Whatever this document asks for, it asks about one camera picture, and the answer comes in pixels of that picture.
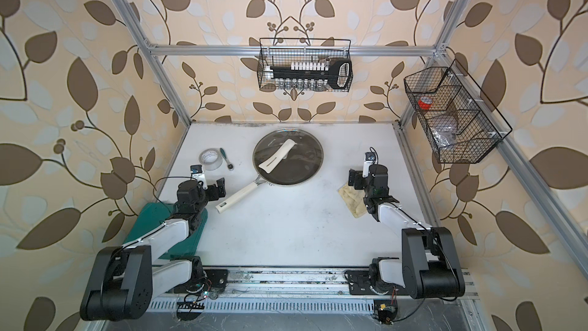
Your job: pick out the side wire basket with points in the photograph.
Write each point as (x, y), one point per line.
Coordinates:
(481, 126)

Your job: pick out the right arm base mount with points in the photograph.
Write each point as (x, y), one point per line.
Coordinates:
(360, 284)

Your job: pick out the socket set holder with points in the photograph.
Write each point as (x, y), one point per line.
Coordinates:
(327, 74)

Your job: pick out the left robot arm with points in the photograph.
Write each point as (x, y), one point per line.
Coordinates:
(125, 279)

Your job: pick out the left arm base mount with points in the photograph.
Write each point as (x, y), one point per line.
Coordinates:
(207, 281)

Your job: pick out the clear tape roll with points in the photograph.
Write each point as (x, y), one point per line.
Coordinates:
(211, 159)

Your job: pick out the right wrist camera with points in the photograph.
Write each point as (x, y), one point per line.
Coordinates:
(370, 158)

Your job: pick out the green plastic case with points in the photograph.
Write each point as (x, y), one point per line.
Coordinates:
(152, 215)

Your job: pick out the glass pot lid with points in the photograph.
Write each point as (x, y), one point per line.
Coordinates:
(299, 164)

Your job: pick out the yellow cloth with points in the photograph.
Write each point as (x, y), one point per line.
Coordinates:
(354, 200)

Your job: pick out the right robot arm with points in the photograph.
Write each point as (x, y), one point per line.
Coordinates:
(429, 265)

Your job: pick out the clear plastic bag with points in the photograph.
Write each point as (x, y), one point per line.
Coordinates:
(444, 130)

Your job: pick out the brown frying pan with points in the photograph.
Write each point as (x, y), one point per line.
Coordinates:
(241, 194)

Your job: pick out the back wire basket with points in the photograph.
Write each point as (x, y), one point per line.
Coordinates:
(283, 51)

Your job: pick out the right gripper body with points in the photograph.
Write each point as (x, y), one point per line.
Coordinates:
(360, 181)

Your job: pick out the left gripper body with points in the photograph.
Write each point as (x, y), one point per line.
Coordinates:
(211, 195)

